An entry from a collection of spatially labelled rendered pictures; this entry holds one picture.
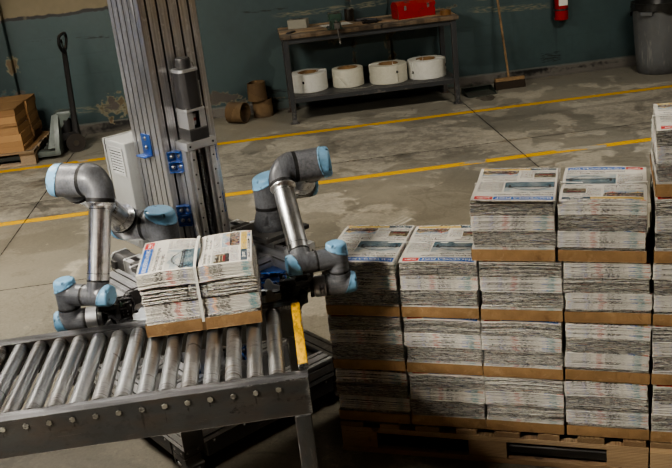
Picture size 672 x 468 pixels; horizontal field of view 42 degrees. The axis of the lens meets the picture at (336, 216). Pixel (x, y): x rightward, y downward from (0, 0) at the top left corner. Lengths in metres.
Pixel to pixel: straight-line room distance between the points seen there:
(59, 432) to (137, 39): 1.54
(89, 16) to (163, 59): 6.30
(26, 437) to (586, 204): 1.87
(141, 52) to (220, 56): 6.22
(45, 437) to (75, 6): 7.46
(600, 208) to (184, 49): 1.68
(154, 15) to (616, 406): 2.22
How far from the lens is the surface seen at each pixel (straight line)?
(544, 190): 3.09
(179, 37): 3.51
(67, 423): 2.66
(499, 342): 3.24
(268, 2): 9.61
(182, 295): 2.86
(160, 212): 3.36
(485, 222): 3.06
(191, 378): 2.65
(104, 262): 3.05
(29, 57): 9.93
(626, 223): 3.04
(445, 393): 3.40
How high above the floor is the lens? 2.06
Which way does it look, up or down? 19 degrees down
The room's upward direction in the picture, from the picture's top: 6 degrees counter-clockwise
